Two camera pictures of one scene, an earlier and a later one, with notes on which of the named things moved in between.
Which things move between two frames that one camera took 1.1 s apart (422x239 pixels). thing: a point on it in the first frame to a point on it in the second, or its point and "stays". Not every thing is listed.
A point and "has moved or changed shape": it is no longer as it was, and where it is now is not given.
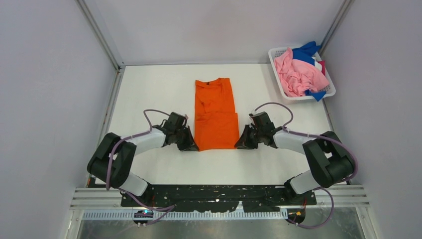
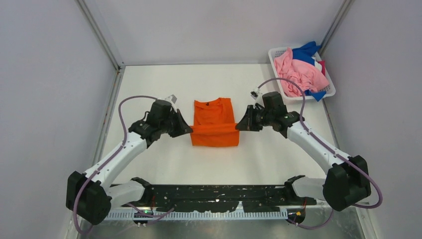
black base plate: [217, 198] stays
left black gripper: [189, 146] to [183, 128]
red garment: [323, 66] stays
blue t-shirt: [305, 53] stays
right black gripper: [244, 143] to [248, 123]
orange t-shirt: [216, 121] has moved or changed shape
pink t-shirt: [297, 75] stays
